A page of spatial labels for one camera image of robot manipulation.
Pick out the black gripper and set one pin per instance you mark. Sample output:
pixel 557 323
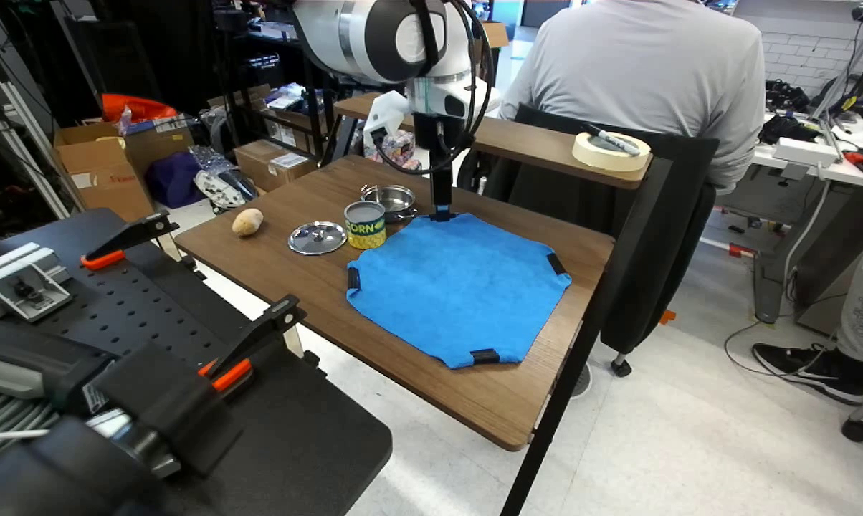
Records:
pixel 435 141

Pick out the blue towel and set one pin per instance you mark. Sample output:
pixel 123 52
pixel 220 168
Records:
pixel 461 288

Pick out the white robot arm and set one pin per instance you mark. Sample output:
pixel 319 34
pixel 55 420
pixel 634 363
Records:
pixel 349 37

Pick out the small metal pot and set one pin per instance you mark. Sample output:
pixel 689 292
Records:
pixel 399 202

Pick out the yellow green tin can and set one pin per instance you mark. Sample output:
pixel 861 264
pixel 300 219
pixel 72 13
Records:
pixel 365 227

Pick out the white plastic bag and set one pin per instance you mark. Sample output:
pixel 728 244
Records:
pixel 389 118

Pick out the narrow wooden desk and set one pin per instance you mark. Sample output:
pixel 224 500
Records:
pixel 527 143

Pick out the round metal lid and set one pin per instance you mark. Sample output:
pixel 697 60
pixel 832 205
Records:
pixel 318 238

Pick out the white tape roll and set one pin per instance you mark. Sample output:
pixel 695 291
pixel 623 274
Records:
pixel 609 153

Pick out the small cardboard box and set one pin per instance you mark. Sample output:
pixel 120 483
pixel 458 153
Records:
pixel 267 163

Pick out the potato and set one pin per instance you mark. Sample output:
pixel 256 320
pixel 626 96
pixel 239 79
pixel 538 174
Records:
pixel 247 222

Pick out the printed magazine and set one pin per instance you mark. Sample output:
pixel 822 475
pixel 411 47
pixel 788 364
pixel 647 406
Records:
pixel 223 188

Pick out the black office chair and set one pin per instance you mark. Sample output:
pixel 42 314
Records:
pixel 662 248

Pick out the person in grey shirt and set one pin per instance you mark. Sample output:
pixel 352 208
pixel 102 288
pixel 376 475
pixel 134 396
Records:
pixel 640 66

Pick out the dark blue bag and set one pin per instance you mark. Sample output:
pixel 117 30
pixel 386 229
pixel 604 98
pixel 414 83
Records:
pixel 173 178

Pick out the black perforated mounting table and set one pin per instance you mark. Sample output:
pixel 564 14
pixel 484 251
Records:
pixel 287 447

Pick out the orange plastic item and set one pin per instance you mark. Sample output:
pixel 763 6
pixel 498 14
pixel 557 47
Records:
pixel 137 105

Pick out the large cardboard box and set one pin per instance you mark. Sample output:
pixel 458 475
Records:
pixel 105 175

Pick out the white work desk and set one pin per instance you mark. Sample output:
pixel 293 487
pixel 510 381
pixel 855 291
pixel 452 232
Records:
pixel 812 159

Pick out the aluminium extrusion rail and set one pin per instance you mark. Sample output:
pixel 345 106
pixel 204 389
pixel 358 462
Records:
pixel 15 274

